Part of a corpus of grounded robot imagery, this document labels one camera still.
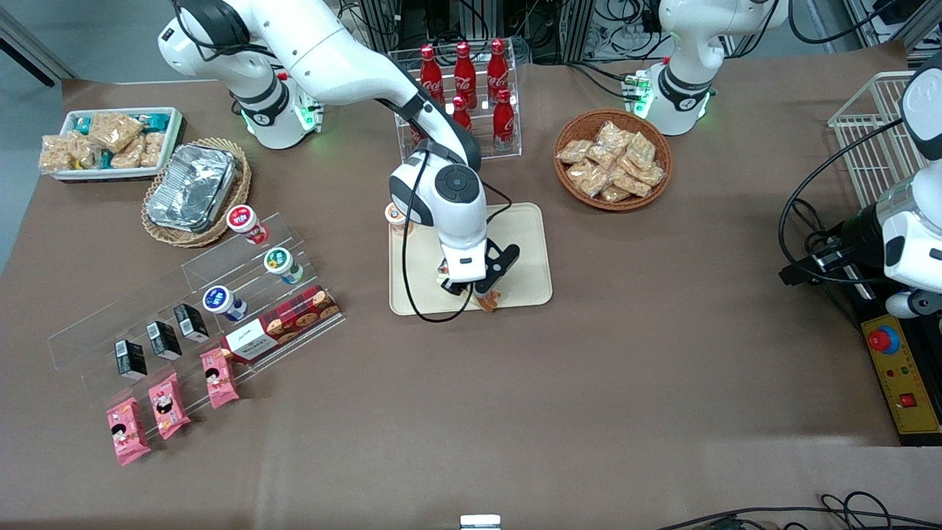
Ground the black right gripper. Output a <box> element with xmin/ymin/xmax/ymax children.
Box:
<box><xmin>444</xmin><ymin>243</ymin><xmax>521</xmax><ymax>305</ymax></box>

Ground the triangle sandwich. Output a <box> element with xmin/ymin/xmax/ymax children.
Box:
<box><xmin>439</xmin><ymin>272</ymin><xmax>503</xmax><ymax>314</ymax></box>

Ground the black base cable bundle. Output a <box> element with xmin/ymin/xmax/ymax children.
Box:
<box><xmin>567</xmin><ymin>63</ymin><xmax>641</xmax><ymax>100</ymax></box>

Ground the beige plastic tray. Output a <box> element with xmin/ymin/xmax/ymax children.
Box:
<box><xmin>388</xmin><ymin>202</ymin><xmax>553</xmax><ymax>317</ymax></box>

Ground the silver foil container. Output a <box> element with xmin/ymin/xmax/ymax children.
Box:
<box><xmin>146</xmin><ymin>144</ymin><xmax>240</xmax><ymax>234</ymax></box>

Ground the white wire basket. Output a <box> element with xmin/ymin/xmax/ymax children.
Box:
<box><xmin>828</xmin><ymin>71</ymin><xmax>929</xmax><ymax>211</ymax></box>

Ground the red lid yogurt cup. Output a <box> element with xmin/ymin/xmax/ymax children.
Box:
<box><xmin>226</xmin><ymin>205</ymin><xmax>269</xmax><ymax>245</ymax></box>

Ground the clear acrylic stepped stand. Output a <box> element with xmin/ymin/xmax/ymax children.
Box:
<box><xmin>48</xmin><ymin>212</ymin><xmax>347</xmax><ymax>446</ymax></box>

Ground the red tartan cookie box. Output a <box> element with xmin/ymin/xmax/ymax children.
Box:
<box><xmin>221</xmin><ymin>286</ymin><xmax>343</xmax><ymax>365</ymax></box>

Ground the blue lid yogurt cup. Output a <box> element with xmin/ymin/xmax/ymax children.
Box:
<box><xmin>202</xmin><ymin>286</ymin><xmax>249</xmax><ymax>322</ymax></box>

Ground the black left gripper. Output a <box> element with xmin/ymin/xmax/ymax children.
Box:
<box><xmin>780</xmin><ymin>205</ymin><xmax>886</xmax><ymax>286</ymax></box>

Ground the black floor cable bundle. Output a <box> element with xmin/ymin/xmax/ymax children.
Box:
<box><xmin>655</xmin><ymin>492</ymin><xmax>942</xmax><ymax>530</ymax></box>

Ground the yellow emergency stop box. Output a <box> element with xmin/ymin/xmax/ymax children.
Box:
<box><xmin>861</xmin><ymin>313</ymin><xmax>942</xmax><ymax>446</ymax></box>

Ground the round wicker basket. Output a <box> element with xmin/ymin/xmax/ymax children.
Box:
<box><xmin>553</xmin><ymin>109</ymin><xmax>674</xmax><ymax>213</ymax></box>

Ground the black coiled table cable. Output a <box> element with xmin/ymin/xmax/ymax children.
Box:
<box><xmin>791</xmin><ymin>199</ymin><xmax>836</xmax><ymax>255</ymax></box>

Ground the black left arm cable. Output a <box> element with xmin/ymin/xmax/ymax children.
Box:
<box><xmin>779</xmin><ymin>118</ymin><xmax>906</xmax><ymax>284</ymax></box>

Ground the clear acrylic bottle rack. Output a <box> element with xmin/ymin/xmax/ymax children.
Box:
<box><xmin>388</xmin><ymin>40</ymin><xmax>523</xmax><ymax>170</ymax></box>

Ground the aluminium equipment rack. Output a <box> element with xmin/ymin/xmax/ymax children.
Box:
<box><xmin>357</xmin><ymin>0</ymin><xmax>589</xmax><ymax>63</ymax></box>

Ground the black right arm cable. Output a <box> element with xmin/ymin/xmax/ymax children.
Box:
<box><xmin>400</xmin><ymin>144</ymin><xmax>516</xmax><ymax>323</ymax></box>

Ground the green lid yogurt cup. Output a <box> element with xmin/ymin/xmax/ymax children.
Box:
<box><xmin>263</xmin><ymin>247</ymin><xmax>304</xmax><ymax>286</ymax></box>

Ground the black box white label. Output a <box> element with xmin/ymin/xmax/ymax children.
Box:
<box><xmin>114</xmin><ymin>339</ymin><xmax>148</xmax><ymax>381</ymax></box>
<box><xmin>146</xmin><ymin>320</ymin><xmax>183</xmax><ymax>361</ymax></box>
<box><xmin>174</xmin><ymin>303</ymin><xmax>210</xmax><ymax>344</ymax></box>

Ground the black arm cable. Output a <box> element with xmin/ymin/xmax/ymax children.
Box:
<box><xmin>779</xmin><ymin>118</ymin><xmax>906</xmax><ymax>284</ymax></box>
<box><xmin>400</xmin><ymin>144</ymin><xmax>516</xmax><ymax>323</ymax></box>

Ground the white rectangular tray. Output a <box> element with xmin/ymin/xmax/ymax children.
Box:
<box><xmin>44</xmin><ymin>107</ymin><xmax>183</xmax><ymax>183</ymax></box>

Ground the oval wicker basket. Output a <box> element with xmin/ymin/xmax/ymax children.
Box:
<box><xmin>141</xmin><ymin>138</ymin><xmax>252</xmax><ymax>248</ymax></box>

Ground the pink snack packet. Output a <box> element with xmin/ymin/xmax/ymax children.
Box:
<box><xmin>107</xmin><ymin>397</ymin><xmax>152</xmax><ymax>467</ymax></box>
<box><xmin>148</xmin><ymin>372</ymin><xmax>191</xmax><ymax>441</ymax></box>
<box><xmin>200</xmin><ymin>347</ymin><xmax>241</xmax><ymax>410</ymax></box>

